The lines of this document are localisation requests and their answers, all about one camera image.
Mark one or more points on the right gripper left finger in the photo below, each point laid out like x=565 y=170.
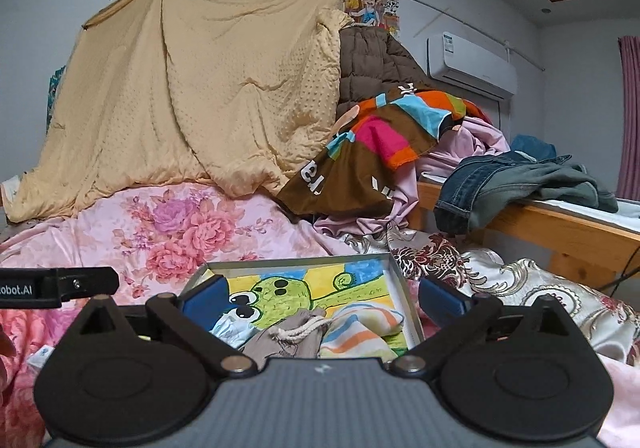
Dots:
x=185 y=321

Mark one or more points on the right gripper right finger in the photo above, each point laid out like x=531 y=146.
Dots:
x=460 y=319

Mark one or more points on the grey burlap drawstring pouch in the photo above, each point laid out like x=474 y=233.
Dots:
x=296 y=336

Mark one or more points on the person's hand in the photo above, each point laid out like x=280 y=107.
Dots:
x=7 y=350

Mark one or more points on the blue white face mask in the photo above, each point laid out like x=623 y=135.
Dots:
x=233 y=330

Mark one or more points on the cream maroon ornate quilt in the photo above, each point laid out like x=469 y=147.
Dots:
x=610 y=326

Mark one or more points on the pink floral bed sheet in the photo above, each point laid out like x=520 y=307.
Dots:
x=156 y=238

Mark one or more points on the striped pastel cloth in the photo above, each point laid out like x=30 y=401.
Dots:
x=361 y=330

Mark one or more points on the blue denim jeans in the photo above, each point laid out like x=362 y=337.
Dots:
x=482 y=186

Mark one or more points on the cartoon frog box tray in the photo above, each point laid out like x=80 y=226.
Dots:
x=265 y=292

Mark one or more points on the grey green garment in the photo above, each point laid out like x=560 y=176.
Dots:
x=555 y=183

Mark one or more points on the brown colourful printed cloth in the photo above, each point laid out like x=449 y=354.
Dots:
x=354 y=175

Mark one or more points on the lilac pink cloth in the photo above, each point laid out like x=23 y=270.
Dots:
x=475 y=137

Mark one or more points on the pink curtain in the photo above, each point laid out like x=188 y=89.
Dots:
x=628 y=184

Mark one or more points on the yellow dotted blanket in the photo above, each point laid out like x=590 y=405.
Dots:
x=239 y=93

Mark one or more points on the white air conditioner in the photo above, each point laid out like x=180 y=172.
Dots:
x=459 y=62

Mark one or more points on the brown quilted jacket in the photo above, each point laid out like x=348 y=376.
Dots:
x=372 y=62

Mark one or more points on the wooden bed frame rail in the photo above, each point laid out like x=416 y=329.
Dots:
x=586 y=251

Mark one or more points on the cartoon wall poster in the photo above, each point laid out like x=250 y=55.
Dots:
x=377 y=13

